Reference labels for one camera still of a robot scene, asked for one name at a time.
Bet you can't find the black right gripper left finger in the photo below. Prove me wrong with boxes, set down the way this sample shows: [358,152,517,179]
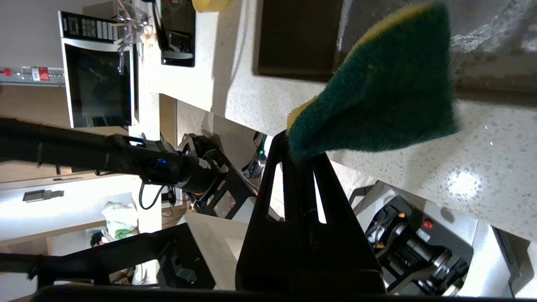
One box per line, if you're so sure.
[235,132,313,293]

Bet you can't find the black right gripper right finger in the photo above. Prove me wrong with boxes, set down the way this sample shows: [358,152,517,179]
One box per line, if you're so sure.
[300,153,386,294]

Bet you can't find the yellow and green sponge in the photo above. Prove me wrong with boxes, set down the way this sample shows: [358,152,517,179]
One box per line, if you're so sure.
[287,3,459,166]

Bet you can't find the yellow plastic bowl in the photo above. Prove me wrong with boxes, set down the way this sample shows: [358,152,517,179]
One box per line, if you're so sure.
[192,0,230,13]

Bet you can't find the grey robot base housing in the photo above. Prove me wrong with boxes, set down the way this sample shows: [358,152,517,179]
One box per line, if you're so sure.
[350,180,525,296]

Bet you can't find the stainless steel sink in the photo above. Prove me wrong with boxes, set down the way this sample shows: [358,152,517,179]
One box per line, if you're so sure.
[254,0,537,105]

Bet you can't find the tan flat board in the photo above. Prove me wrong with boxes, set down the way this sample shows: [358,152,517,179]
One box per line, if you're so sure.
[185,212,252,291]

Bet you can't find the white plastic bag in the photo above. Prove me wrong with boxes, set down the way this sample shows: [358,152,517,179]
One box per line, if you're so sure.
[102,201,139,240]

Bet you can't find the grey monitor panel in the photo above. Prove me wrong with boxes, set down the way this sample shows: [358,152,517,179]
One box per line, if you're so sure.
[59,10,139,128]

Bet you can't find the black induction cooktop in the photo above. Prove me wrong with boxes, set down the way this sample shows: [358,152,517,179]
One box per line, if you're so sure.
[161,0,196,68]

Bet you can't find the cutlery in clear holder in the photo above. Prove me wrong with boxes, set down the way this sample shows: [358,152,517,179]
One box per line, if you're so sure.
[112,0,151,44]

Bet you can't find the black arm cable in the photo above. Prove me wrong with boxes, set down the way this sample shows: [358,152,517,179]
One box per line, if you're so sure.
[138,182,166,210]

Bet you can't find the metal rail red tags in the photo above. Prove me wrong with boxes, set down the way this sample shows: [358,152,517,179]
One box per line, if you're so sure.
[0,66,65,86]

